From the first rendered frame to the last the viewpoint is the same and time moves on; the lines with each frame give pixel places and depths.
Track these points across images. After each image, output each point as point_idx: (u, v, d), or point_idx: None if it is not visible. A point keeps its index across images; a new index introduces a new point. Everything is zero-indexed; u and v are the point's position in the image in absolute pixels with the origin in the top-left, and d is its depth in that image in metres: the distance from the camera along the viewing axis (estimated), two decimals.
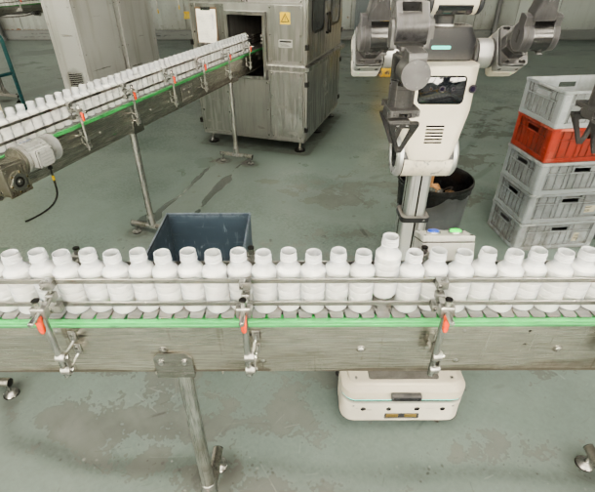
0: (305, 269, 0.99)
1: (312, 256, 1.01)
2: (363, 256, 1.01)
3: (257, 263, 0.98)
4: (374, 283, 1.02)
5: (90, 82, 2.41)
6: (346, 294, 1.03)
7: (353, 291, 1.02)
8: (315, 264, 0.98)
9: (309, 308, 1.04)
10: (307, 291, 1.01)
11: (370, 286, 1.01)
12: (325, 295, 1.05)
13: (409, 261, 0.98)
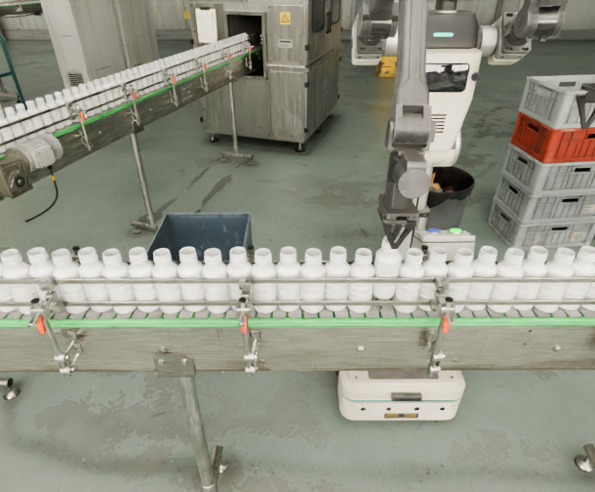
0: (304, 269, 0.99)
1: (312, 256, 1.01)
2: (363, 256, 1.01)
3: (257, 263, 0.98)
4: (373, 283, 1.02)
5: (90, 82, 2.41)
6: (346, 294, 1.03)
7: (352, 291, 1.02)
8: (315, 264, 0.98)
9: (309, 308, 1.04)
10: (307, 291, 1.01)
11: (370, 286, 1.01)
12: (324, 295, 1.05)
13: (409, 261, 0.98)
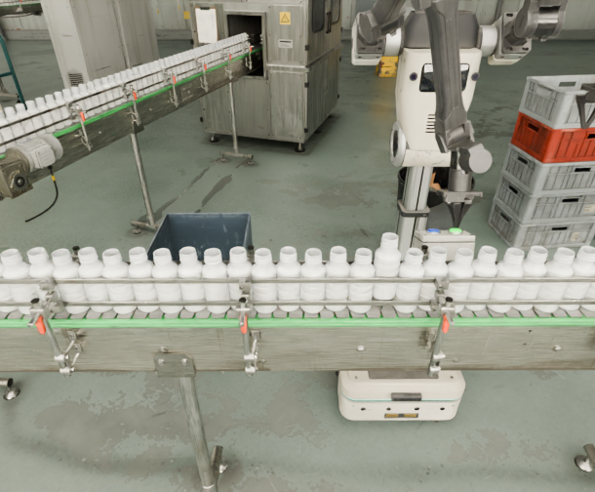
0: (304, 269, 0.99)
1: (312, 256, 1.01)
2: (363, 256, 1.01)
3: (257, 263, 0.98)
4: (373, 284, 1.02)
5: (90, 82, 2.41)
6: (346, 293, 1.03)
7: (351, 291, 1.02)
8: (314, 264, 0.97)
9: (308, 308, 1.04)
10: (306, 291, 1.01)
11: (369, 287, 1.01)
12: (325, 295, 1.05)
13: (409, 261, 0.98)
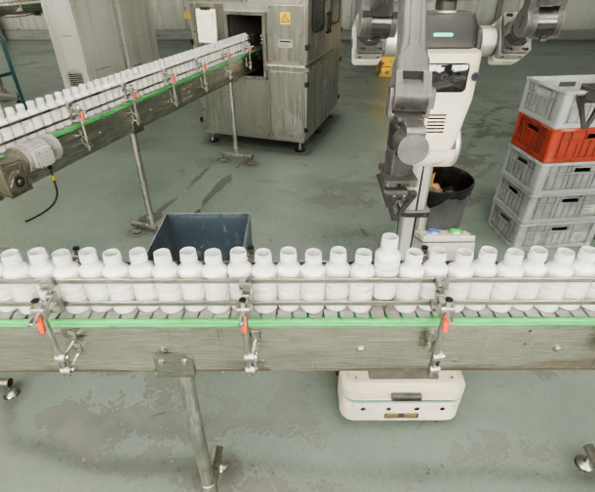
0: (304, 269, 0.99)
1: (312, 256, 1.01)
2: (364, 256, 1.01)
3: (257, 263, 0.98)
4: (373, 284, 1.02)
5: (90, 82, 2.41)
6: (346, 293, 1.04)
7: (351, 290, 1.02)
8: (315, 264, 0.97)
9: (308, 308, 1.04)
10: (306, 291, 1.01)
11: (369, 287, 1.01)
12: (325, 295, 1.05)
13: (409, 261, 0.98)
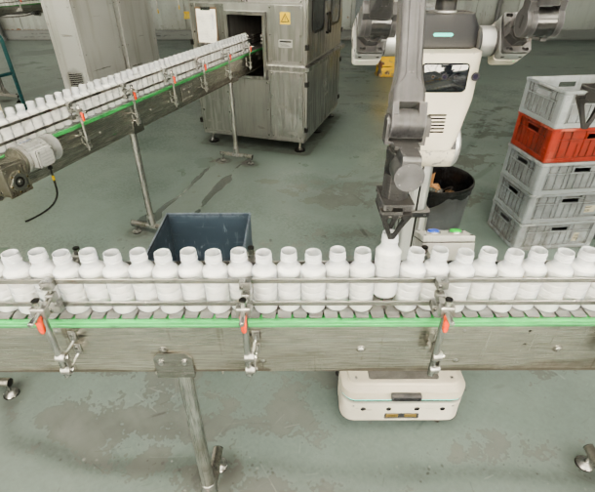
0: (304, 269, 0.99)
1: (312, 256, 1.00)
2: (363, 254, 1.00)
3: (257, 263, 0.98)
4: (373, 282, 1.01)
5: (90, 82, 2.41)
6: (347, 292, 1.03)
7: (352, 289, 1.02)
8: (314, 264, 0.97)
9: (309, 308, 1.04)
10: (306, 291, 1.01)
11: (369, 285, 1.00)
12: (326, 295, 1.04)
13: (411, 259, 0.98)
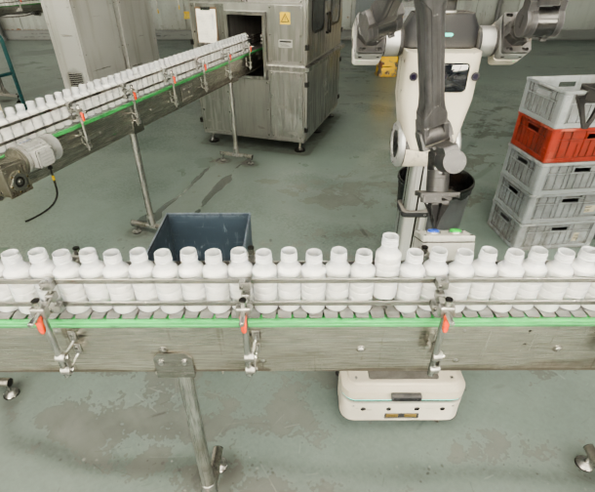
0: (304, 269, 0.99)
1: (313, 256, 1.01)
2: (364, 256, 1.01)
3: (257, 263, 0.98)
4: (373, 284, 1.01)
5: (90, 82, 2.41)
6: (347, 293, 1.04)
7: (351, 290, 1.02)
8: (315, 264, 0.97)
9: (308, 308, 1.04)
10: (306, 291, 1.01)
11: (369, 287, 1.00)
12: (326, 296, 1.04)
13: (410, 261, 0.98)
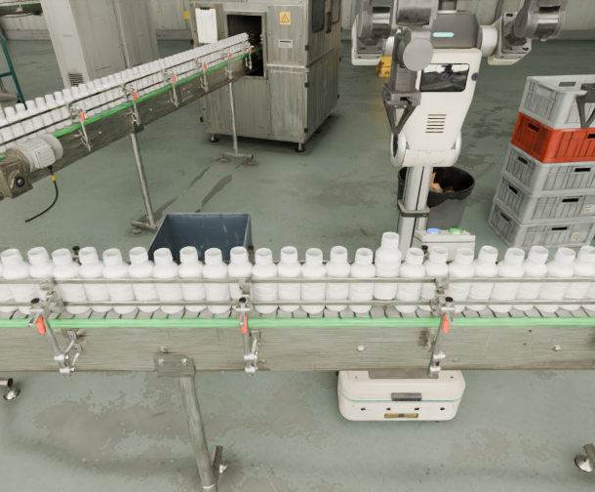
0: (304, 269, 0.99)
1: (313, 256, 1.01)
2: (364, 256, 1.01)
3: (257, 263, 0.98)
4: (373, 284, 1.01)
5: (90, 82, 2.41)
6: (347, 293, 1.04)
7: (351, 290, 1.02)
8: (315, 264, 0.97)
9: (308, 308, 1.04)
10: (306, 291, 1.01)
11: (369, 287, 1.00)
12: (326, 296, 1.04)
13: (410, 261, 0.98)
